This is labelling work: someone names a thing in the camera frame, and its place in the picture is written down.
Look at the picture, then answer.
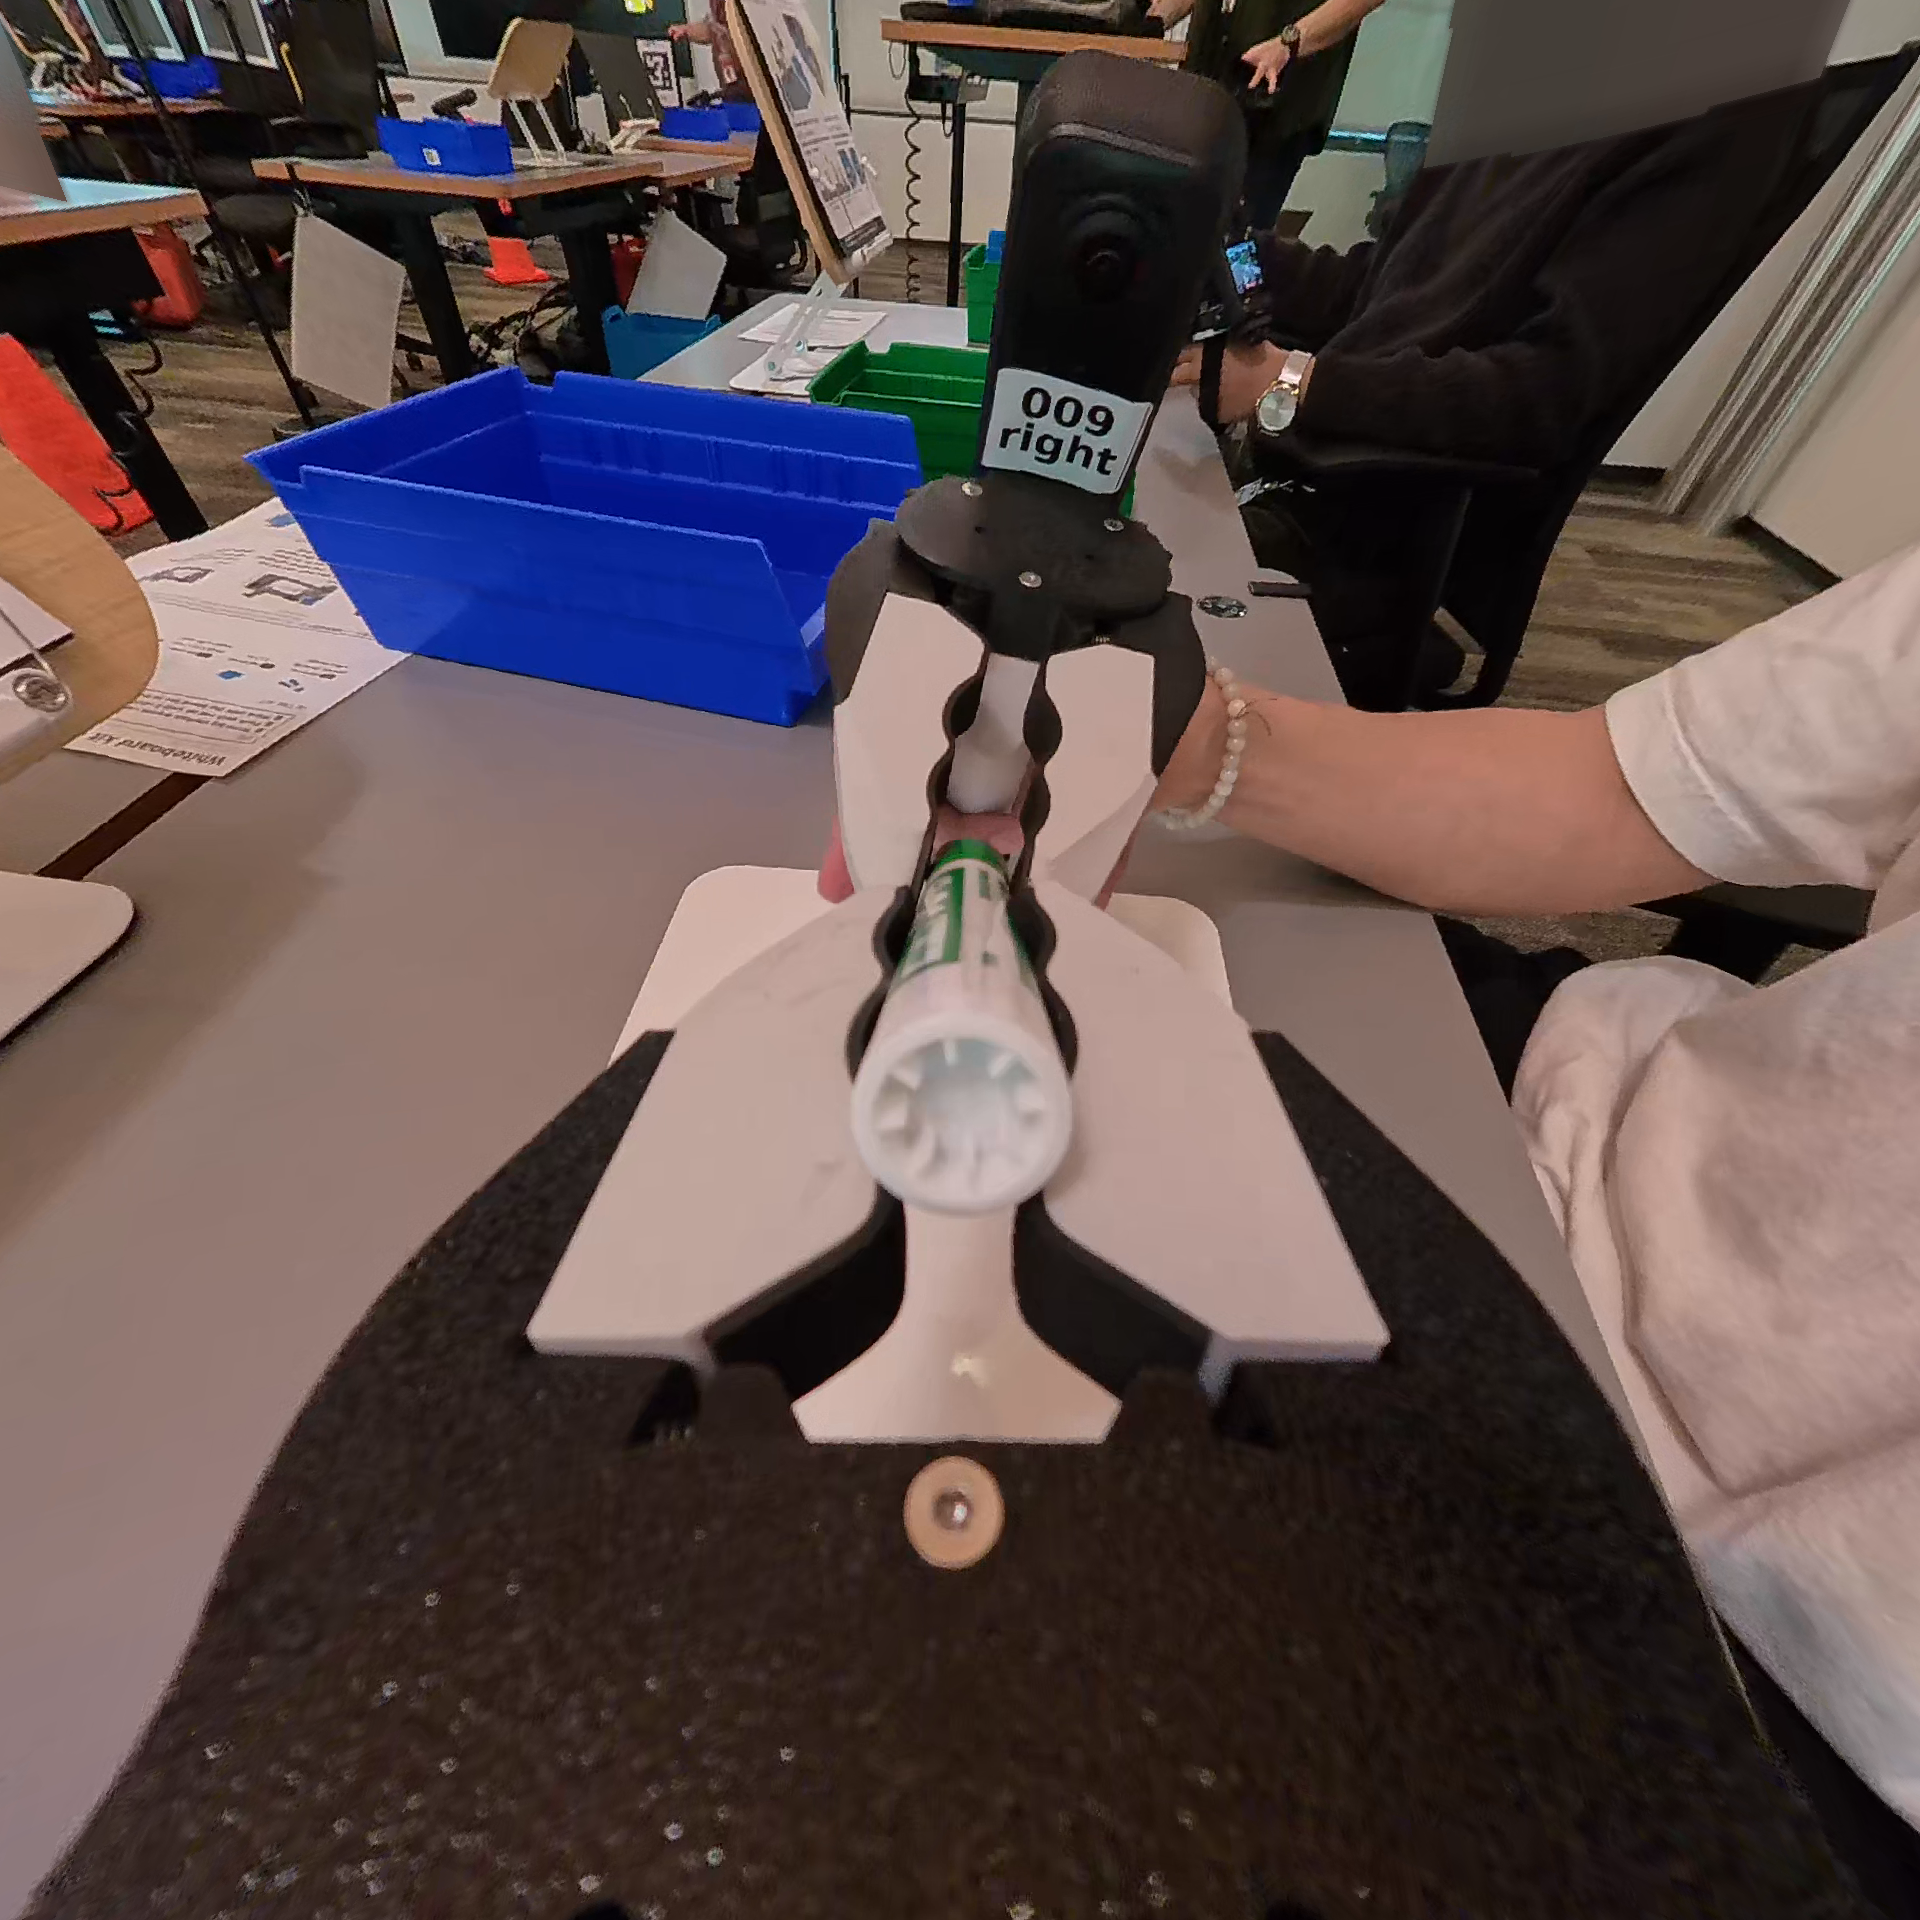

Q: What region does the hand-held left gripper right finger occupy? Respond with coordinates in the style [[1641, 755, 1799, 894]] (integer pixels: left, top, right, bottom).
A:
[[1015, 884, 1390, 1363]]

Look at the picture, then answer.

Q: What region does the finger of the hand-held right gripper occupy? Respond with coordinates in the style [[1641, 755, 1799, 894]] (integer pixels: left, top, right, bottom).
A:
[[1030, 645, 1165, 903], [832, 590, 993, 903]]

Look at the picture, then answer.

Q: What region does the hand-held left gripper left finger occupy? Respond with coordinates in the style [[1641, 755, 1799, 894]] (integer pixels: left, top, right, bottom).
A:
[[526, 884, 920, 1359]]

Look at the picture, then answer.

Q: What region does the white whiteboard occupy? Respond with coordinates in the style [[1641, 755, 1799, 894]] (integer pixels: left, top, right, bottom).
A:
[[607, 864, 1234, 1445]]

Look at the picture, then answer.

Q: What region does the green dry-erase marker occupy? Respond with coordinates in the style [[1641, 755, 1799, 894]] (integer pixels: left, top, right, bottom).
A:
[[853, 864, 1080, 1218]]

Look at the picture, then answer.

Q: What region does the blue storage bin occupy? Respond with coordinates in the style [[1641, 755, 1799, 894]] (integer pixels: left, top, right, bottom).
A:
[[247, 367, 926, 729]]

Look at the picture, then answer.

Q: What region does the person's right forearm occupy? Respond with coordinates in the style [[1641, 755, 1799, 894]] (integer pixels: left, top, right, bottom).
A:
[[1200, 679, 1717, 916]]

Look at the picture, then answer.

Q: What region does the person's right hand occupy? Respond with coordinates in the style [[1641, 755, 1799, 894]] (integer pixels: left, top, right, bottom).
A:
[[1090, 672, 1234, 914]]

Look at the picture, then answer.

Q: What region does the poster board on stand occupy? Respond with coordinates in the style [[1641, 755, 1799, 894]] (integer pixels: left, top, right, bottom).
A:
[[725, 0, 897, 290]]

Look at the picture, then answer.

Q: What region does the white board panel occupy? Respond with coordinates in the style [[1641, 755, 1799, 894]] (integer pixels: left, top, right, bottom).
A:
[[625, 213, 732, 321]]

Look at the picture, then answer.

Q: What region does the printed instruction paper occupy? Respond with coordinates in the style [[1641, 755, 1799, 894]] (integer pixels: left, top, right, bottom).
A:
[[63, 500, 410, 781]]

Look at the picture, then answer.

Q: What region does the small blue bin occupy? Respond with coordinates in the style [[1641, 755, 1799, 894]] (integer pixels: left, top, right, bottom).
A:
[[373, 117, 515, 176]]

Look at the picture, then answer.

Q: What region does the instruction sheet on stand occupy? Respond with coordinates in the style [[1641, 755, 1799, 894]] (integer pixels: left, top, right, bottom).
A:
[[0, 446, 160, 784]]

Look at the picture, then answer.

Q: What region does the orange bag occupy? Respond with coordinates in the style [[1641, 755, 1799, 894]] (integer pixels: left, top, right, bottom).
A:
[[129, 223, 207, 329]]

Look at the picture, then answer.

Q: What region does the pearl bracelet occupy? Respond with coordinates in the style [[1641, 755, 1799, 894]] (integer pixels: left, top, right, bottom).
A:
[[1152, 668, 1251, 835]]

